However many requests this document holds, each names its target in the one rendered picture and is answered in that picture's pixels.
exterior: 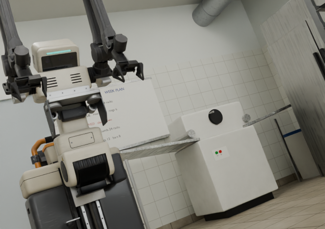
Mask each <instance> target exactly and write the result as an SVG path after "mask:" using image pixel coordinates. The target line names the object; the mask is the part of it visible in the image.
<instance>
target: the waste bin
mask: <svg viewBox="0 0 325 229"><path fill-rule="evenodd" d="M283 137H284V139H285V142H286V144H287V146H288V149H289V151H290V154H291V156H292V158H293V160H294V162H295V164H296V166H297V168H298V170H299V172H300V174H301V176H302V178H303V179H308V178H312V177H315V176H318V175H320V174H319V171H318V169H317V167H316V164H315V162H314V159H313V157H312V155H311V152H310V150H309V147H308V145H307V143H306V140H305V138H304V136H303V133H302V131H301V129H297V130H295V131H292V132H289V133H287V134H284V135H283ZM321 169H322V172H323V174H324V173H325V166H321Z"/></svg>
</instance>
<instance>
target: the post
mask: <svg viewBox="0 0 325 229"><path fill-rule="evenodd" d="M304 1H305V4H306V6H307V8H308V10H309V12H310V15H311V16H312V19H313V21H314V23H315V25H316V27H317V29H318V32H319V34H320V36H321V38H322V40H323V43H324V45H325V28H323V26H322V24H321V22H324V21H323V19H322V17H321V15H320V13H319V12H316V11H315V8H314V6H316V4H315V2H314V0H304Z"/></svg>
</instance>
